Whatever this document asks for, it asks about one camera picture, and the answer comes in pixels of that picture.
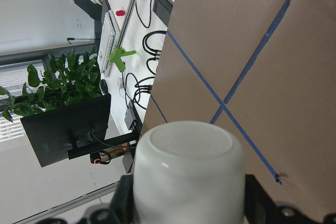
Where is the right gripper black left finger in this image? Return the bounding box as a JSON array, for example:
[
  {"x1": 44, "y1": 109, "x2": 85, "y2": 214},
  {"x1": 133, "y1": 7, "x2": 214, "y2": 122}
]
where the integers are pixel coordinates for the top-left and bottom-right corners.
[{"x1": 110, "y1": 175, "x2": 133, "y2": 223}]

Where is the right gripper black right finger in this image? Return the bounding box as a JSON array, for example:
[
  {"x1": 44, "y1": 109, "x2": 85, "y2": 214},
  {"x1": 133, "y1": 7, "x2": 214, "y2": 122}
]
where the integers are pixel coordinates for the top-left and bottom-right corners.
[{"x1": 244, "y1": 174, "x2": 276, "y2": 223}]

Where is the pale green plastic cup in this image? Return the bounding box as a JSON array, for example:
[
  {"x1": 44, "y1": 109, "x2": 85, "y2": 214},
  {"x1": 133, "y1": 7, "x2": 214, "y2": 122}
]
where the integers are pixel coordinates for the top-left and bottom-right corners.
[{"x1": 133, "y1": 121, "x2": 245, "y2": 223}]

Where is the black monitor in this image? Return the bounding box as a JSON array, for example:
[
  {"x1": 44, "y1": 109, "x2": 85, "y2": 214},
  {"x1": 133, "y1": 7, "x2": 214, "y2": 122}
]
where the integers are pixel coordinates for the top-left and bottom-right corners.
[{"x1": 20, "y1": 94, "x2": 111, "y2": 167}]

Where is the green potted plant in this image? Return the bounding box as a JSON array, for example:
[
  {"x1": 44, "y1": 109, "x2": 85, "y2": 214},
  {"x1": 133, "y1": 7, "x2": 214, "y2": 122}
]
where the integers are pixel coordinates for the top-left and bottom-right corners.
[{"x1": 1, "y1": 46, "x2": 102, "y2": 123}]

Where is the green plastic clamp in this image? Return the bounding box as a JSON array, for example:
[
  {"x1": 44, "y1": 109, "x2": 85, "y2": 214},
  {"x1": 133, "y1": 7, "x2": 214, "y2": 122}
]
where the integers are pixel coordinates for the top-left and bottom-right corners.
[{"x1": 108, "y1": 46, "x2": 136, "y2": 72}]

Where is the white keyboard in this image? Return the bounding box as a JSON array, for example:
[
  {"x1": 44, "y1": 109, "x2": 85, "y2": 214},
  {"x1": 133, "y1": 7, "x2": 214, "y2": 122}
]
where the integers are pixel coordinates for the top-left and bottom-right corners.
[{"x1": 97, "y1": 10, "x2": 118, "y2": 74}]

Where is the black power adapter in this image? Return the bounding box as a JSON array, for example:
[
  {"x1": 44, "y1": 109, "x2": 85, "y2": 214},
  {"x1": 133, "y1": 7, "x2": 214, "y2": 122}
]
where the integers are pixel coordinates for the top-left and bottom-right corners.
[{"x1": 153, "y1": 0, "x2": 173, "y2": 27}]

